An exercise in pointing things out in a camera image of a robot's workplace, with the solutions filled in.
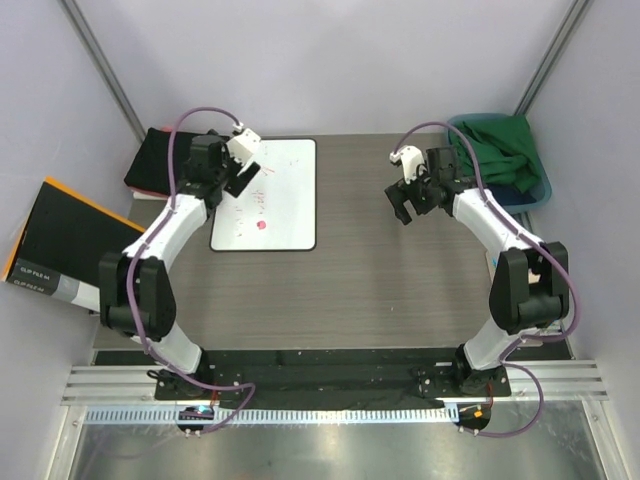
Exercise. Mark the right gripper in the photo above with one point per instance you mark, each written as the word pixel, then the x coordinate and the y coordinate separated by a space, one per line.
pixel 397 194

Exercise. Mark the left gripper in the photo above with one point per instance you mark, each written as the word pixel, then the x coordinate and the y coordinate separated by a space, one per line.
pixel 238 183

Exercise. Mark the black t shirt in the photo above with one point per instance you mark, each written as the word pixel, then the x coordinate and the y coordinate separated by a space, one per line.
pixel 149 168

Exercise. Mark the green t shirt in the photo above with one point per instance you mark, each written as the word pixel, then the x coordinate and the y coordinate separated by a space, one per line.
pixel 505 149

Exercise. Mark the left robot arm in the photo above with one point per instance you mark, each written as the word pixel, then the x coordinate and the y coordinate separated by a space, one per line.
pixel 135 293

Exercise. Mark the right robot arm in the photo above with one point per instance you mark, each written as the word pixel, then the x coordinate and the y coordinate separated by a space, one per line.
pixel 527 295

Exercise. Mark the white whiteboard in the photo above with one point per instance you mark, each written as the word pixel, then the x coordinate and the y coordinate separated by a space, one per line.
pixel 277 210

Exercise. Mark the folded white t shirt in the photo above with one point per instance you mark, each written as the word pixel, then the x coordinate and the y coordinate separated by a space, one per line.
pixel 146 197

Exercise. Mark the folded pink t shirt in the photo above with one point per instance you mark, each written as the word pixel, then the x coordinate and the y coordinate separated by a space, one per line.
pixel 149 192

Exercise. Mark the navy blue t shirt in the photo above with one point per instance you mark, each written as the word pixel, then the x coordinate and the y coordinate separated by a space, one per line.
pixel 506 195

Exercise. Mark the blue book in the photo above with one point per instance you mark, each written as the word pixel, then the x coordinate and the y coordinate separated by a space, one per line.
pixel 491 264

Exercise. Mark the black clip file folder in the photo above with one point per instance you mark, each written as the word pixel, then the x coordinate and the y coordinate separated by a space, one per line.
pixel 64 237

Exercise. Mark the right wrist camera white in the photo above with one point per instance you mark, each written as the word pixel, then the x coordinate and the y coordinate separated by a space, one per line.
pixel 410 159

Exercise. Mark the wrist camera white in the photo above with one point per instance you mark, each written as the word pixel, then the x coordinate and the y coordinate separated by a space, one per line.
pixel 410 159
pixel 243 144

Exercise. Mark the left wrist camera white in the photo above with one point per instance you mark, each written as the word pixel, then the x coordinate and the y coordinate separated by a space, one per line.
pixel 243 144

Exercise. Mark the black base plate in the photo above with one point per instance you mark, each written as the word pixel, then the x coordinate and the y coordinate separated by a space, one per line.
pixel 350 379

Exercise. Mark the left aluminium frame post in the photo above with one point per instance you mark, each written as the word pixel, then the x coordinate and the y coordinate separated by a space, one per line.
pixel 91 44

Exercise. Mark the aluminium frame post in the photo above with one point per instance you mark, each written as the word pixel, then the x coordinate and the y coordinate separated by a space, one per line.
pixel 560 40
pixel 91 44

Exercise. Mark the aluminium rail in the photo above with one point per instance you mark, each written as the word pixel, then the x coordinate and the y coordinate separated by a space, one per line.
pixel 553 380

